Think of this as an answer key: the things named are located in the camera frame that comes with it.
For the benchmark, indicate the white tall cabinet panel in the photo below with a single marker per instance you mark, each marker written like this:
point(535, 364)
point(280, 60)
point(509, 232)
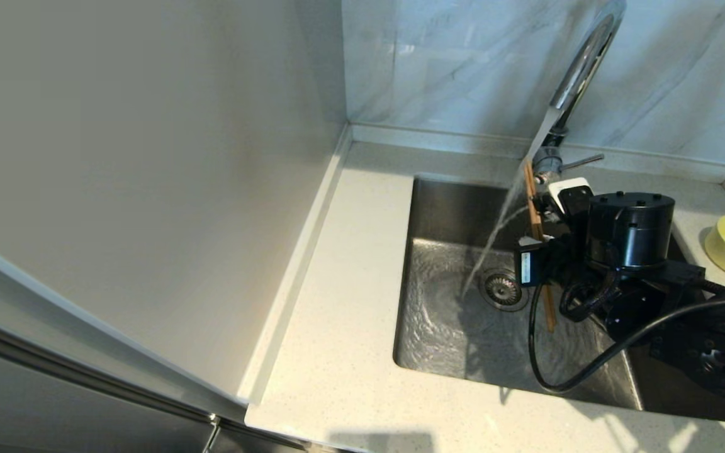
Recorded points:
point(148, 189)

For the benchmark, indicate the stainless steel sink basin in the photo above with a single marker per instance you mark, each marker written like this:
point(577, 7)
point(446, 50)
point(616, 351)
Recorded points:
point(450, 327)

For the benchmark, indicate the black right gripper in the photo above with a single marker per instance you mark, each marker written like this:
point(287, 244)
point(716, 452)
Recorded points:
point(564, 251)

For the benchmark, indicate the chrome gooseneck faucet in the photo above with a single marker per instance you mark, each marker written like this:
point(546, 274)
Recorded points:
point(579, 72)

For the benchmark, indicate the grey appliance door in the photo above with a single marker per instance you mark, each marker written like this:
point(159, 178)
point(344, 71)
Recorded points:
point(54, 415)

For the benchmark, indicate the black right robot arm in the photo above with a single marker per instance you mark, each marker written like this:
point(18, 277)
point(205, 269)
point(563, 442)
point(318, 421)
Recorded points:
point(630, 226)

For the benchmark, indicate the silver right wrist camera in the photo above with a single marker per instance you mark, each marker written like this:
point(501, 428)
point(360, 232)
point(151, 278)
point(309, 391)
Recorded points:
point(573, 195)

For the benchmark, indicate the round metal drain strainer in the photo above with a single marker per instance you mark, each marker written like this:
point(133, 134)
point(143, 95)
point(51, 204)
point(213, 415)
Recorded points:
point(501, 290)

